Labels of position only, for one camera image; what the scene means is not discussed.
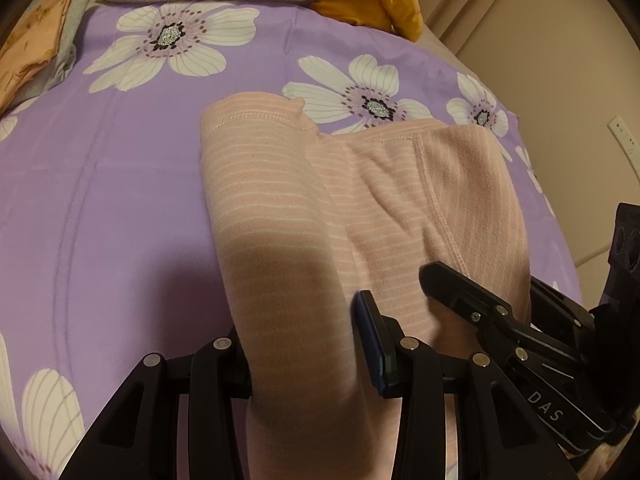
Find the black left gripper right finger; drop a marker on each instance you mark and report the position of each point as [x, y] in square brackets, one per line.
[498, 434]

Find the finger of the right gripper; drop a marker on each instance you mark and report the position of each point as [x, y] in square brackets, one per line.
[555, 314]

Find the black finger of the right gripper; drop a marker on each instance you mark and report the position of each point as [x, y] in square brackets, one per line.
[550, 375]

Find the white wall power strip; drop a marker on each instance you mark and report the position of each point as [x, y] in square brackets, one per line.
[627, 142]

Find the pink striped small garment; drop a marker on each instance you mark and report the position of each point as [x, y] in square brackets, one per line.
[302, 221]

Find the purple floral bed sheet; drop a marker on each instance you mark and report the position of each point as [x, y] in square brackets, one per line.
[107, 250]

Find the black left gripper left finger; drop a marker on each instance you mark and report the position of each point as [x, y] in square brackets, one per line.
[136, 434]

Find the orange floral folded cloth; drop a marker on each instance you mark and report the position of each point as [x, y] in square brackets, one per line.
[31, 45]

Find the grey folded cloth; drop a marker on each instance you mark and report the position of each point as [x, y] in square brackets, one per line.
[61, 65]

